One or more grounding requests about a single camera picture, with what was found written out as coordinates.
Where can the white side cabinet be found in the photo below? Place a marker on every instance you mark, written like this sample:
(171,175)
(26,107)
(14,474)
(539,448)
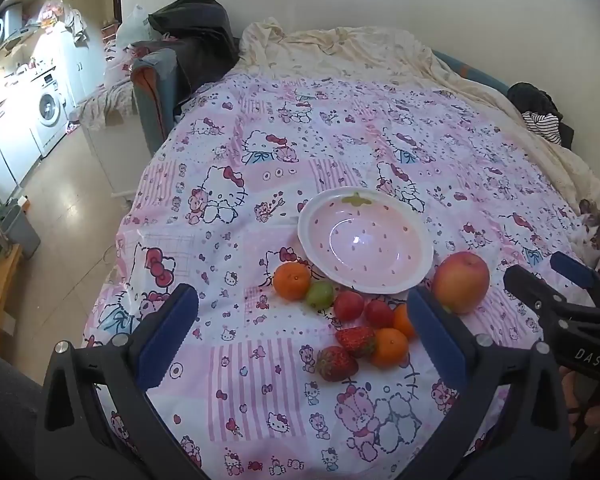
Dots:
(115,160)

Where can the grey bin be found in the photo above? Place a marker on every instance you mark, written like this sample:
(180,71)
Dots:
(20,230)

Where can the red strawberry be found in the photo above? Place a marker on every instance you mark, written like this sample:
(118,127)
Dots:
(336,363)
(355,338)

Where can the floral bedding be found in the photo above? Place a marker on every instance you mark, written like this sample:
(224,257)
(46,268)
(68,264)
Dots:
(100,105)

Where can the pink cartoon-cat printed blanket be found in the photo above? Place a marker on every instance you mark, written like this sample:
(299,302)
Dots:
(280,410)

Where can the white plastic bag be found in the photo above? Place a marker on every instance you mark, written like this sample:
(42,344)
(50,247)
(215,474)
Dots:
(132,27)

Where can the black clothing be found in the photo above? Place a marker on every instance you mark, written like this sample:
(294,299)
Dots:
(535,97)

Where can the red-yellow apple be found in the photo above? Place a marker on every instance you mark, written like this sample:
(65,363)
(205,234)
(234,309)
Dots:
(461,282)

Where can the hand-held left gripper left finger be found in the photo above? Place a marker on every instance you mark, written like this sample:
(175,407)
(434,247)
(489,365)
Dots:
(167,340)

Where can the blue-grey armchair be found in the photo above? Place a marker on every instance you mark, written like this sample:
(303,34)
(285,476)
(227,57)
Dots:
(152,90)

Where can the dark jacket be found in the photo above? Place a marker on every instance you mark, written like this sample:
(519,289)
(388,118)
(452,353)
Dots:
(195,25)

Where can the white washing machine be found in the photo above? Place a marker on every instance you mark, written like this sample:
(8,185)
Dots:
(49,107)

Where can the pink strawberry-print plate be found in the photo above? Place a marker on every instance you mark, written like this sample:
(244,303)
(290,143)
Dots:
(365,240)

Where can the wooden chair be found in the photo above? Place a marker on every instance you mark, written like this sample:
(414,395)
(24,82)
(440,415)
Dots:
(0,280)

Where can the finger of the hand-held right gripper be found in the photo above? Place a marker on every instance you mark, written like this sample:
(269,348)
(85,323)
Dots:
(575,267)
(530,285)

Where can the white kitchen cabinets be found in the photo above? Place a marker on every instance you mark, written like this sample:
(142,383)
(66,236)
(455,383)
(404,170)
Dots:
(7,145)

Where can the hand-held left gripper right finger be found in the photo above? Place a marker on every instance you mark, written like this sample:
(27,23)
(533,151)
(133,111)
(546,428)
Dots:
(437,340)

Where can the striped garment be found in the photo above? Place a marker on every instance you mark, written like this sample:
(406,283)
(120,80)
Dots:
(542,122)

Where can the cream duvet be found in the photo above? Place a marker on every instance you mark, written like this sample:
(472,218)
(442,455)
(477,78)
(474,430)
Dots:
(330,45)

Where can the orange mandarin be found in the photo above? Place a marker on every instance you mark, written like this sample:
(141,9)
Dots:
(291,281)
(404,321)
(390,349)

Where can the green grape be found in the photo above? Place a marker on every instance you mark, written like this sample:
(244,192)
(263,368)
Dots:
(320,294)

